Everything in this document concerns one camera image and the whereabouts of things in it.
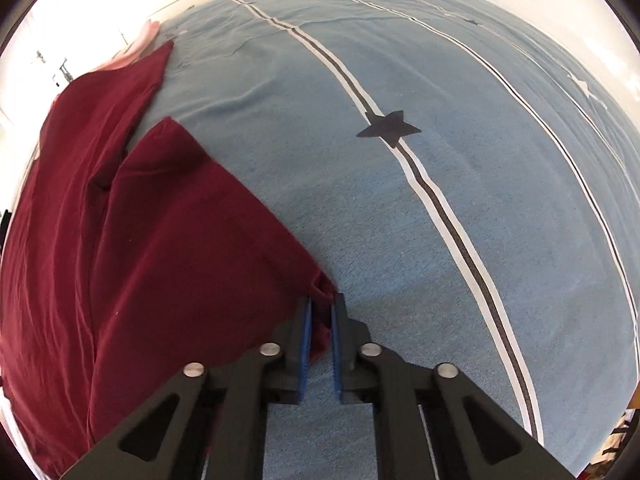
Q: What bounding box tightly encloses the dark red t-shirt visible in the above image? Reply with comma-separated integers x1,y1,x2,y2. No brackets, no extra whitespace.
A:
1,44,335,479

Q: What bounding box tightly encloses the striped star bed sheet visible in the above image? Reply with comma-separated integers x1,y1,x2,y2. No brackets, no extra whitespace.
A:
0,0,640,480

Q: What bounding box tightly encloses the pink printed t-shirt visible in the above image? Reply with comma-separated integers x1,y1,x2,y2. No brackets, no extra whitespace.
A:
94,20,160,72

